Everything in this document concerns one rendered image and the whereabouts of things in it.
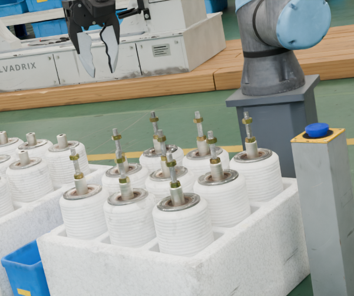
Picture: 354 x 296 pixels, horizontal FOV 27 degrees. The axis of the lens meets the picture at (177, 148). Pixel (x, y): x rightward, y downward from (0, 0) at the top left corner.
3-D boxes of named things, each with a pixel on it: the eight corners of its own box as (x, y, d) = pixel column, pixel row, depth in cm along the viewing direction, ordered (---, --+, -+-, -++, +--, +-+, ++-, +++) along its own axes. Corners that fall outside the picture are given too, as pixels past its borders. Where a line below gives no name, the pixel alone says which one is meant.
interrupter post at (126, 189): (119, 199, 133) (116, 182, 132) (131, 195, 134) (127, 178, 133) (125, 202, 131) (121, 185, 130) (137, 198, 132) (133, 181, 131)
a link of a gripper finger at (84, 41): (88, 74, 147) (84, 28, 145) (96, 78, 141) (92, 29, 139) (73, 76, 146) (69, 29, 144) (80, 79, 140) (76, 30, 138)
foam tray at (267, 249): (176, 239, 174) (162, 168, 169) (324, 261, 150) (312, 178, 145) (56, 320, 146) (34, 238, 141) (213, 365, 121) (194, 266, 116)
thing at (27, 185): (46, 225, 179) (29, 155, 174) (72, 230, 173) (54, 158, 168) (15, 242, 172) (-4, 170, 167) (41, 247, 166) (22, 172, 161)
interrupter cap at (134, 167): (149, 168, 148) (149, 165, 147) (118, 181, 144) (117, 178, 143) (129, 163, 154) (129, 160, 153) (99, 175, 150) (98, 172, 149)
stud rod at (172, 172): (177, 194, 125) (169, 152, 123) (181, 194, 125) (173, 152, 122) (173, 195, 125) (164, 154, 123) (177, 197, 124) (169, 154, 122)
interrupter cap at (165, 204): (172, 195, 130) (171, 191, 130) (209, 197, 126) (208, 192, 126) (148, 212, 124) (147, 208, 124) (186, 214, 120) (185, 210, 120)
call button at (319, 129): (313, 133, 129) (311, 121, 129) (334, 133, 127) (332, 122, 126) (302, 140, 126) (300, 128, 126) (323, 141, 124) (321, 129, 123)
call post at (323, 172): (331, 285, 140) (310, 129, 131) (366, 291, 135) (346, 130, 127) (313, 302, 135) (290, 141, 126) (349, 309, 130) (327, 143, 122)
